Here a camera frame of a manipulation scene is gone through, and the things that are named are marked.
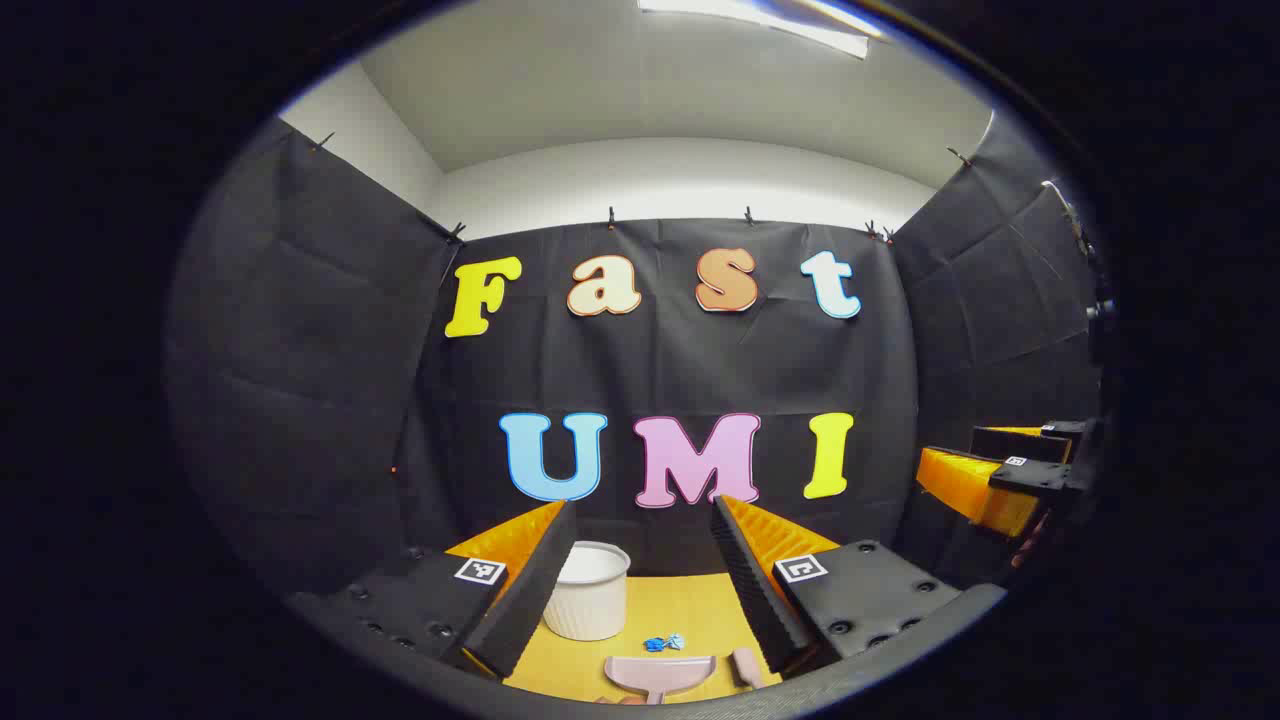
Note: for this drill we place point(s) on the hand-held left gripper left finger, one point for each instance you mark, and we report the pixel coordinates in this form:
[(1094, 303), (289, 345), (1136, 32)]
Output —
[(525, 590)]

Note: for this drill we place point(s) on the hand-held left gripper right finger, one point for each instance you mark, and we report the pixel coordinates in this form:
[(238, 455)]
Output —
[(750, 580)]

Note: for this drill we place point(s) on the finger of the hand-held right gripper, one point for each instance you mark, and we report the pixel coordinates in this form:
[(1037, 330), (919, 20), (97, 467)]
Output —
[(965, 485), (1020, 442)]

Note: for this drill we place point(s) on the white ribbed garbage bin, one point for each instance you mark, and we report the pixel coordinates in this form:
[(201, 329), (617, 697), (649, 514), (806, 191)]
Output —
[(590, 600)]

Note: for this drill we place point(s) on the small lilac broom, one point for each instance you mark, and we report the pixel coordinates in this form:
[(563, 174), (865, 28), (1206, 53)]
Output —
[(746, 668)]

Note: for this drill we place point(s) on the lilac plastic dustpan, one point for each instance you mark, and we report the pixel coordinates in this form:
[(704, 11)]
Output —
[(660, 672)]

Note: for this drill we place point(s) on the wooden desktop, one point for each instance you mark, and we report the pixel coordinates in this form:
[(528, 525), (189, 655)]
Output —
[(680, 610)]

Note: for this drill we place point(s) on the ceiling light panel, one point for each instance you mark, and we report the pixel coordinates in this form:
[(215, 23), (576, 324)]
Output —
[(770, 22)]

